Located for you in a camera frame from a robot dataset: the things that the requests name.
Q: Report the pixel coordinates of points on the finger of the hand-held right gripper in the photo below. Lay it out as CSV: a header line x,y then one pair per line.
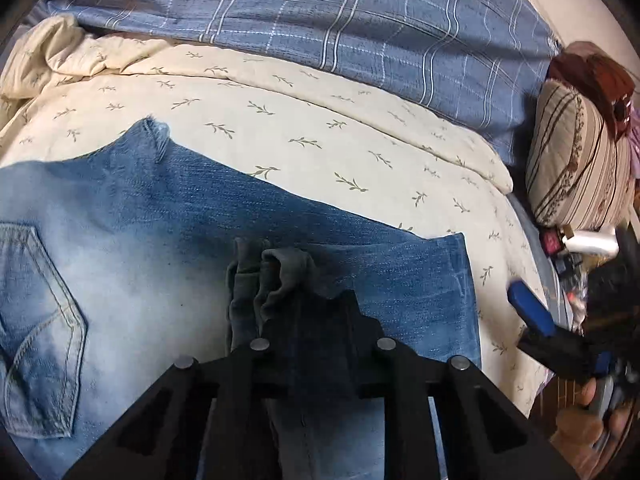
x,y
532,307

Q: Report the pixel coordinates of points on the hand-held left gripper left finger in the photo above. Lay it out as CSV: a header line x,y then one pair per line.
x,y
235,375

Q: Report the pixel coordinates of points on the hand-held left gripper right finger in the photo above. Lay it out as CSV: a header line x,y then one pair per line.
x,y
362,325

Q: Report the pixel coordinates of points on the blue denim pants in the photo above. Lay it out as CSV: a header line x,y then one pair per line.
x,y
175,285

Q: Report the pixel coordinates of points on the person's right hand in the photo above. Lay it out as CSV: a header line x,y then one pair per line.
x,y
585,425

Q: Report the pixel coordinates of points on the small red box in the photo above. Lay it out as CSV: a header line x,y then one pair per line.
x,y
553,244

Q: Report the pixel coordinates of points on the white bottle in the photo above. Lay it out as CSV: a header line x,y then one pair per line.
x,y
590,242

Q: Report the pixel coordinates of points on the striped beige pillow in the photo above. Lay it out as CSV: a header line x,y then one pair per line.
x,y
580,160

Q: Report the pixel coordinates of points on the purple cloth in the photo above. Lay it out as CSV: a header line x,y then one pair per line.
x,y
635,145

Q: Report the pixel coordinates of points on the cream leaf-print blanket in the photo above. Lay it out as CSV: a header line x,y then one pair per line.
x,y
325,130

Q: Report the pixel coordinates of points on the brown cloth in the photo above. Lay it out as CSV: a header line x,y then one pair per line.
x,y
595,77

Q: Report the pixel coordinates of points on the blue plaid duvet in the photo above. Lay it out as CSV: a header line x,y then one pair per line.
x,y
350,35

